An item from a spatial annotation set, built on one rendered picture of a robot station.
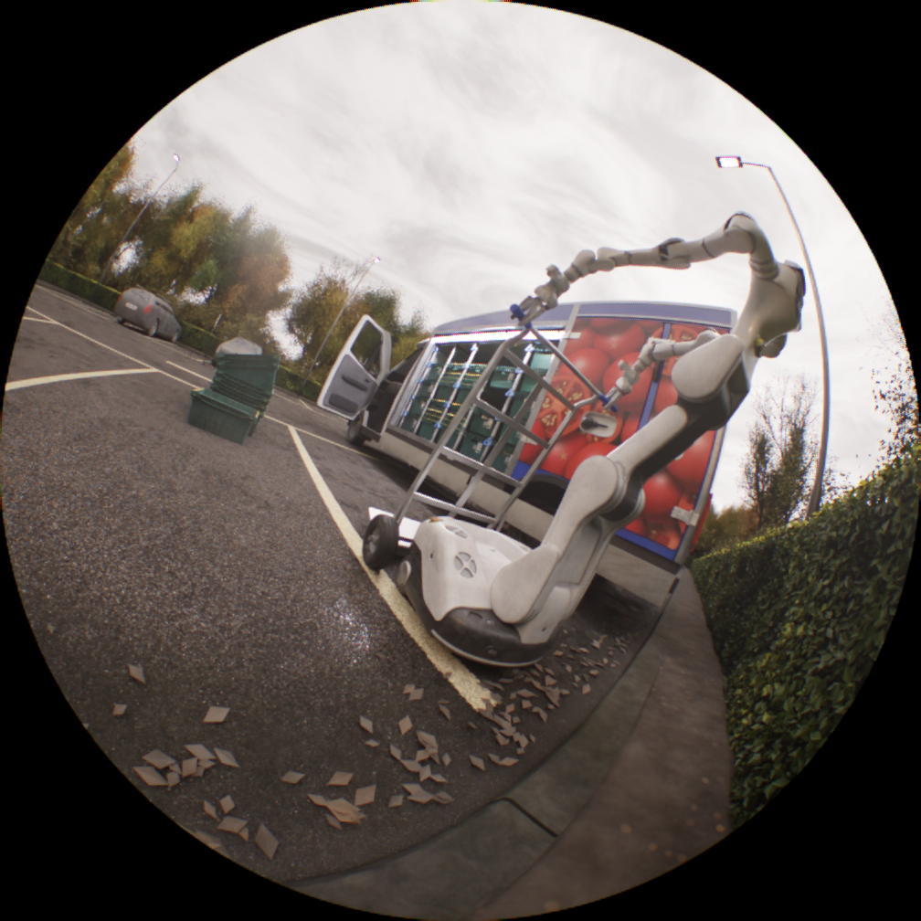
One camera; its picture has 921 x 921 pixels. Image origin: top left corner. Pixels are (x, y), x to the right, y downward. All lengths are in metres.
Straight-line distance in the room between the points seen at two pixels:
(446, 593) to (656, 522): 1.39
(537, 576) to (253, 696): 0.77
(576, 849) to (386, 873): 0.34
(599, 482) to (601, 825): 0.84
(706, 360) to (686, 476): 1.20
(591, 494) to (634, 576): 1.19
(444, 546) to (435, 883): 0.90
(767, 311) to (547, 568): 0.98
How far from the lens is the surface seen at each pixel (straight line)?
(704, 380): 0.83
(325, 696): 0.76
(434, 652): 1.02
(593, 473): 0.83
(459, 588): 0.92
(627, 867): 0.76
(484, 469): 1.38
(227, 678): 0.74
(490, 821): 0.64
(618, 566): 1.96
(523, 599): 0.87
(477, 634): 0.89
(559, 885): 0.67
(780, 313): 1.03
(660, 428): 0.85
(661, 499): 1.95
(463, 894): 0.59
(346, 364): 5.06
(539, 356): 3.08
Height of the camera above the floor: 0.60
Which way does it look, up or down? level
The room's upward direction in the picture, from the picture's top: 25 degrees clockwise
